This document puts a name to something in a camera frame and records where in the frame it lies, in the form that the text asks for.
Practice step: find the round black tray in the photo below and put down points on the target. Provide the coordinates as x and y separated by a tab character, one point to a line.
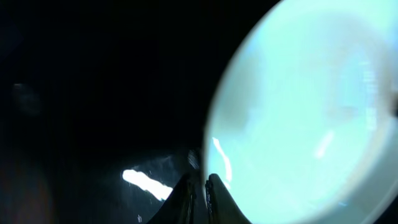
90	89

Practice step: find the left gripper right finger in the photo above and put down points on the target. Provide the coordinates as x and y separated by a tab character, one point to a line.
222	209

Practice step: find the light green plate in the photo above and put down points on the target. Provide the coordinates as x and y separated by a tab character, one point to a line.
302	128

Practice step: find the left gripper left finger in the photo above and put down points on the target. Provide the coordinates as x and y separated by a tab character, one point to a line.
179	206

